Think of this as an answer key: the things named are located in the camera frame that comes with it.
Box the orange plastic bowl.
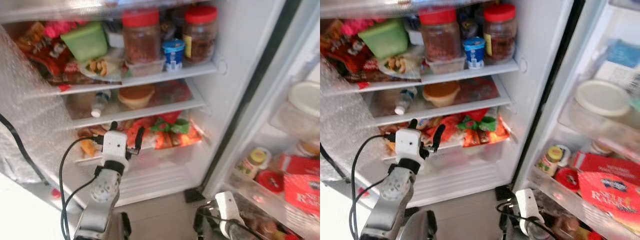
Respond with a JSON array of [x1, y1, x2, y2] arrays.
[[422, 81, 461, 108], [117, 84, 156, 110]]

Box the glass fridge shelf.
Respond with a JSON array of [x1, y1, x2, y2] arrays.
[[22, 61, 218, 98], [372, 76, 512, 126], [325, 59, 520, 96], [65, 80, 207, 128]]

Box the white fridge door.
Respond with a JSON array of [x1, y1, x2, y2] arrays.
[[515, 0, 640, 240], [202, 0, 321, 240]]

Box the bottle with white cap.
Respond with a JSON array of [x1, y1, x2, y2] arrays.
[[90, 90, 112, 118], [394, 87, 417, 116]]

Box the brown food pieces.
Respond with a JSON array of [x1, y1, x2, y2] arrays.
[[382, 125, 401, 153], [77, 127, 108, 156]]

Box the green red snack packet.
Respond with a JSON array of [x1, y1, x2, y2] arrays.
[[150, 117, 191, 136], [457, 114, 497, 133]]

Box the orange snack packet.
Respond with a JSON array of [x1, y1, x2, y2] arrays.
[[155, 131, 201, 150], [462, 127, 510, 147]]

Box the dark red packet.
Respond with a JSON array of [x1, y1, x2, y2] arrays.
[[457, 77, 498, 101], [155, 80, 193, 103]]

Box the plate with food rolls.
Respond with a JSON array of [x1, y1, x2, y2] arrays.
[[77, 55, 123, 83], [377, 54, 423, 81]]

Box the clear plastic food container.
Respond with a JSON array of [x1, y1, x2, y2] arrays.
[[425, 55, 466, 75], [125, 57, 166, 77]]

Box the robot left leg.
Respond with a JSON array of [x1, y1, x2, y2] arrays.
[[119, 211, 132, 240], [407, 209, 437, 240]]

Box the brown jar red lid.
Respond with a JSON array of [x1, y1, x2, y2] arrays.
[[419, 6, 460, 63], [121, 9, 162, 66]]

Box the green plastic container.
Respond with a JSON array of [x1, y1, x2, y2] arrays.
[[357, 19, 408, 61], [60, 21, 109, 63]]

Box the blue white yogurt cup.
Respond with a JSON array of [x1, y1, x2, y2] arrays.
[[162, 39, 186, 72], [462, 36, 486, 69]]

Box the red brown snack packet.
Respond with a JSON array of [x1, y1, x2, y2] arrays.
[[15, 22, 76, 83], [320, 20, 376, 81]]

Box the clear container white lid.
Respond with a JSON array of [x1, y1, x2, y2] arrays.
[[270, 81, 321, 141], [560, 80, 640, 143]]

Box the pink packet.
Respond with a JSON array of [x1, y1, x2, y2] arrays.
[[345, 19, 376, 36], [44, 20, 76, 38]]

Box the small jar yellow lid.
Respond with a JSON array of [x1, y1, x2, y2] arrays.
[[537, 145, 571, 177], [237, 147, 272, 179]]

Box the red lid jar yellow label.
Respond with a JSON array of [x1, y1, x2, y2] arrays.
[[182, 5, 219, 65], [482, 4, 517, 63]]

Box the grey refrigerator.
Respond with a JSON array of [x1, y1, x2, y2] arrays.
[[0, 0, 288, 208], [320, 0, 586, 208]]

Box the flat red box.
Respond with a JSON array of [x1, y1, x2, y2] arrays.
[[570, 151, 640, 186], [277, 154, 321, 176]]

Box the red raisin box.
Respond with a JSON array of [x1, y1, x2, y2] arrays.
[[577, 171, 640, 231], [284, 172, 321, 218]]

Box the round red lid container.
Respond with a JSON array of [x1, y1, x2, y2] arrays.
[[256, 170, 285, 194], [555, 167, 581, 193]]

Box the blue white carton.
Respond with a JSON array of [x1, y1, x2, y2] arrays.
[[595, 39, 640, 91]]

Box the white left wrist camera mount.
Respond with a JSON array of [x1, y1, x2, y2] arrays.
[[395, 128, 423, 162], [101, 131, 129, 163]]

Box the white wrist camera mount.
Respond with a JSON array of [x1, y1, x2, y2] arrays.
[[395, 128, 423, 162], [515, 188, 543, 223], [216, 191, 246, 226], [101, 131, 129, 163]]

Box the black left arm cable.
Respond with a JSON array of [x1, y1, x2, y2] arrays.
[[59, 136, 103, 240], [350, 134, 396, 240]]

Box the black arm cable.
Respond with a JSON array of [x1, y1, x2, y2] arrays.
[[197, 202, 222, 222], [496, 200, 521, 221], [350, 134, 396, 240], [59, 136, 103, 240]]

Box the thick black power cord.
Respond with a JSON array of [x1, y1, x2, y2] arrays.
[[0, 114, 33, 173], [320, 142, 351, 183]]

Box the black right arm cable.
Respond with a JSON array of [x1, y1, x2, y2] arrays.
[[197, 202, 222, 222], [496, 200, 521, 221]]

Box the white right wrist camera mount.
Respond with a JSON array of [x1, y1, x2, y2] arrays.
[[216, 191, 246, 226], [515, 188, 543, 223]]

